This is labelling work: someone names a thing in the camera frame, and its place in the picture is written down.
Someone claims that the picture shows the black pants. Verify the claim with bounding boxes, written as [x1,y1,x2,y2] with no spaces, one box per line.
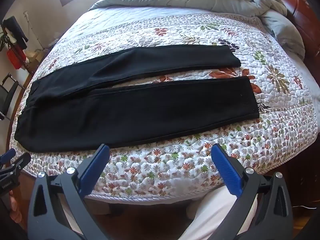
[14,44,260,153]

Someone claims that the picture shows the beige box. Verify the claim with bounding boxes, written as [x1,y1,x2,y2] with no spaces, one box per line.
[26,50,49,67]

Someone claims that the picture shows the person's left hand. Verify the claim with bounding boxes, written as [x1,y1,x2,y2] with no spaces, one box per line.
[8,189,23,225]

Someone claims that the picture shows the wooden headboard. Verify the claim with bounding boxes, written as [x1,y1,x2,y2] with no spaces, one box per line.
[237,0,318,63]

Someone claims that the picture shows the floral quilted bedspread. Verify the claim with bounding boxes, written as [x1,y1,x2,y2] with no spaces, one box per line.
[9,5,320,202]

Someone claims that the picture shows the grey comforter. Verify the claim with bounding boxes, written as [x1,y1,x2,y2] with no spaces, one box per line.
[89,0,306,60]

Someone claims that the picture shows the red hanging cloth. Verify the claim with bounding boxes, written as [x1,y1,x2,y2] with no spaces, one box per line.
[6,47,26,70]

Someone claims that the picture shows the white wall cable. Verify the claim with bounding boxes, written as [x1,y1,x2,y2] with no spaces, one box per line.
[23,11,43,53]

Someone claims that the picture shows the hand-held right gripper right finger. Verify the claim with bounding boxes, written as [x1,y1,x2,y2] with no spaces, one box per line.
[211,144,293,240]

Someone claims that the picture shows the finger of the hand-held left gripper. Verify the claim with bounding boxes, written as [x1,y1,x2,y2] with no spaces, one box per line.
[5,152,32,180]
[0,149,16,167]

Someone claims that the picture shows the black hanging garment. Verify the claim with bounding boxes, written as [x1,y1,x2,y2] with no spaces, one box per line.
[2,16,29,50]

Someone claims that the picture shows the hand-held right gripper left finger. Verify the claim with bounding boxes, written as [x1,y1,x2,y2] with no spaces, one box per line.
[27,144,110,240]

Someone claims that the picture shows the black chair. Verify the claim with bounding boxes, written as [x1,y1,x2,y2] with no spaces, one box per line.
[0,72,26,121]

